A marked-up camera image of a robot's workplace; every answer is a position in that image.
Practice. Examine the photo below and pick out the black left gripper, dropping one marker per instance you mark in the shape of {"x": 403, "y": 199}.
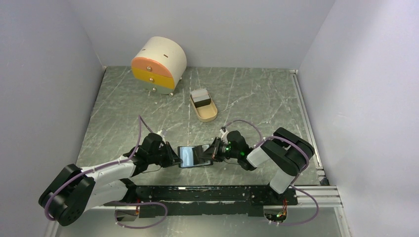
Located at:
{"x": 172, "y": 157}

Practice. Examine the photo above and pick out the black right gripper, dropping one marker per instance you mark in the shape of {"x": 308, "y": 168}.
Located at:
{"x": 210, "y": 152}

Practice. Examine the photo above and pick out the black leather card holder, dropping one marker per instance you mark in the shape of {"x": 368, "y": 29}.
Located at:
{"x": 190, "y": 156}

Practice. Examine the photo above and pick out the beige oval plastic tray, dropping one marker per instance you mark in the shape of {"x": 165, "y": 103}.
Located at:
{"x": 206, "y": 113}

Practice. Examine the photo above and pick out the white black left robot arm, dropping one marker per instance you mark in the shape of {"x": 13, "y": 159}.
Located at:
{"x": 78, "y": 189}

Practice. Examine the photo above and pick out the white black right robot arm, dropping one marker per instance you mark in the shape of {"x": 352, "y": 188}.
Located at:
{"x": 290, "y": 153}

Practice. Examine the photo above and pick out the stack of credit cards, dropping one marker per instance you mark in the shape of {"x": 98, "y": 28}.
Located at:
{"x": 200, "y": 97}

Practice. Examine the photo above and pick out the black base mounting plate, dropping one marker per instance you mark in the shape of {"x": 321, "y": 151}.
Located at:
{"x": 215, "y": 200}

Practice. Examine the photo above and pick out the cream mini drawer cabinet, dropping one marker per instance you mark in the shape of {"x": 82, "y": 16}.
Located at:
{"x": 159, "y": 65}

